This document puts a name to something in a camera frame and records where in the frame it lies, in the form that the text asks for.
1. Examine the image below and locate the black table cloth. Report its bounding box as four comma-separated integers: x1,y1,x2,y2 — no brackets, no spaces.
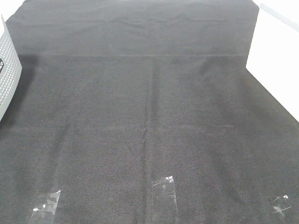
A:
0,0,299,224

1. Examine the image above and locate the middle clear tape strip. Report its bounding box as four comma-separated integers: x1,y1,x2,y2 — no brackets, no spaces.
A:
151,176,178,224

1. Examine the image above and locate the clear tape strip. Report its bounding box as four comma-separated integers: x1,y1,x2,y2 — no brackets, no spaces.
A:
151,176,178,224
29,190,61,224
268,195,292,218

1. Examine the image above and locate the white slotted storage box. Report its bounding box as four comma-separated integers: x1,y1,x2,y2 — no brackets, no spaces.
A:
246,0,299,120

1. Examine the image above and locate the left clear tape strip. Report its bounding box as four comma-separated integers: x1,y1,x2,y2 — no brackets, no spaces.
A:
29,190,61,224

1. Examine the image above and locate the grey perforated laundry basket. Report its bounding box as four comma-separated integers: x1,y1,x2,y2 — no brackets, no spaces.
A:
0,16,22,118

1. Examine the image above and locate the right clear tape strip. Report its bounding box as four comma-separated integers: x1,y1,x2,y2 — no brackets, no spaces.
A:
268,195,292,218

